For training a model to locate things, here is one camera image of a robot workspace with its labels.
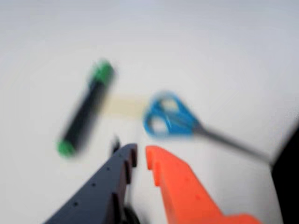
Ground black braided USB cable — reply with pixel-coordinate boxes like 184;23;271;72
109;134;143;224

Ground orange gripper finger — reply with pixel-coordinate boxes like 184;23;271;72
144;145;263;224

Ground blue handled scissors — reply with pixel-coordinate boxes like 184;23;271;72
142;90;274;164

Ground short beige tape piece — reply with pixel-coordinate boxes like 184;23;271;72
104;92;150;122

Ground green and black marker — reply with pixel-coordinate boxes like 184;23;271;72
55;58;117;160

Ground navy gripper finger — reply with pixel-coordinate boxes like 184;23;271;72
43;143;138;224

